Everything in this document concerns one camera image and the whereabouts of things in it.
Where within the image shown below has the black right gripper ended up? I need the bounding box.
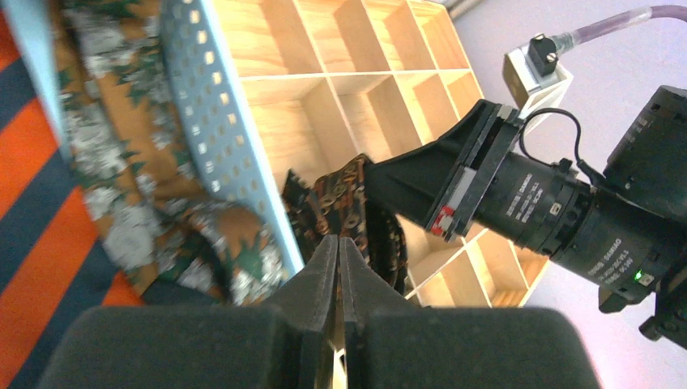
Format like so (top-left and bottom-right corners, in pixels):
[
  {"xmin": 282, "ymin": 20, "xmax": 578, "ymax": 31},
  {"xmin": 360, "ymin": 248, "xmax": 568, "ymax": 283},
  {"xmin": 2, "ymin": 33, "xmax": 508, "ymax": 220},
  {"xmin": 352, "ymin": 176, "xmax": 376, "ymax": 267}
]
[{"xmin": 365, "ymin": 86, "xmax": 686, "ymax": 346}]

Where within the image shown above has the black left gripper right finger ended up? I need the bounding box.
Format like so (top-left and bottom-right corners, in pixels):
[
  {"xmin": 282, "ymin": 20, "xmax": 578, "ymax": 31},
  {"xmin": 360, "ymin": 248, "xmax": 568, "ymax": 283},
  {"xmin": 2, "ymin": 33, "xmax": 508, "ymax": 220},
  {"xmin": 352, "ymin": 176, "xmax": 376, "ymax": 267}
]
[{"xmin": 339, "ymin": 238, "xmax": 599, "ymax": 388}]

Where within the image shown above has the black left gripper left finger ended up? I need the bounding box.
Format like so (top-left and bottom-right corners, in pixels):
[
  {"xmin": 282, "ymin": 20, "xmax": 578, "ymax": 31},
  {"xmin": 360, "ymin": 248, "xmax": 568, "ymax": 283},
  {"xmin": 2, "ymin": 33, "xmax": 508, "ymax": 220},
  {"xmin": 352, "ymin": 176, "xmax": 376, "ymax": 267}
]
[{"xmin": 38, "ymin": 235, "xmax": 339, "ymax": 388}]

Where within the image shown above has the black gold patterned tie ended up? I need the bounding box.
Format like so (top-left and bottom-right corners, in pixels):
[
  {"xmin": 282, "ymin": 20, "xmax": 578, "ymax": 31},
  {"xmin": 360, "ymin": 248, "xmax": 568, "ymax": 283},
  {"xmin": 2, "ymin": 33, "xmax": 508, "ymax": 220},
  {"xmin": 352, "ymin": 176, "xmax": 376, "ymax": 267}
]
[{"xmin": 281, "ymin": 154, "xmax": 408, "ymax": 295}]

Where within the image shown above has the wooden compartment tray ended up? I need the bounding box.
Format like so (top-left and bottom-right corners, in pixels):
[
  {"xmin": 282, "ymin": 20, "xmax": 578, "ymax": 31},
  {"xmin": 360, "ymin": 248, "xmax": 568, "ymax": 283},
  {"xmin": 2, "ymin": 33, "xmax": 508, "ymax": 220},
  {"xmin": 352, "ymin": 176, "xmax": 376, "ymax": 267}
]
[{"xmin": 211, "ymin": 1, "xmax": 548, "ymax": 307}]

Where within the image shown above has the brown camouflage tie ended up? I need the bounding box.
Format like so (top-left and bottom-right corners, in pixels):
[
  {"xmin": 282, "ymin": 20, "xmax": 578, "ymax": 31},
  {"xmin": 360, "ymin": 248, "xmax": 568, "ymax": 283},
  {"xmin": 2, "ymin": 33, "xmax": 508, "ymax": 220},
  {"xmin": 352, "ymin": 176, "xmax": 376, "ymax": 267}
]
[{"xmin": 48, "ymin": 1, "xmax": 283, "ymax": 306}]

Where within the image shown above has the blue plastic basket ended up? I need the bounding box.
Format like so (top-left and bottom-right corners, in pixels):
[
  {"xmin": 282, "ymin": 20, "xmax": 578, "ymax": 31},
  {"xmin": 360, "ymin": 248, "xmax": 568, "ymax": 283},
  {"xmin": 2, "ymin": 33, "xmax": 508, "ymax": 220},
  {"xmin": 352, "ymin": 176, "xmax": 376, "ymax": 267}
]
[{"xmin": 1, "ymin": 1, "xmax": 304, "ymax": 280}]

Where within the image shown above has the orange navy striped tie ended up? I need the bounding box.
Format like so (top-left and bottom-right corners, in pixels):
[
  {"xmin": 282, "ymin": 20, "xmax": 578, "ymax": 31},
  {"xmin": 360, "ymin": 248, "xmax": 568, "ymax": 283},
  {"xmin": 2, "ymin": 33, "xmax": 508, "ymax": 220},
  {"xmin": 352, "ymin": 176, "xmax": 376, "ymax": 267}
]
[{"xmin": 1, "ymin": 22, "xmax": 140, "ymax": 388}]

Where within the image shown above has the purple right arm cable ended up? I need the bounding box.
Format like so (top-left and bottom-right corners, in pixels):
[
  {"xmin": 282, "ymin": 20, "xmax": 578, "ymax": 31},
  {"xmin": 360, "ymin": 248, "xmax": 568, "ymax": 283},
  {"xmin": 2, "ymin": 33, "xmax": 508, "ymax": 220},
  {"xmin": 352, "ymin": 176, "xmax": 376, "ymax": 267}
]
[{"xmin": 553, "ymin": 4, "xmax": 687, "ymax": 49}]

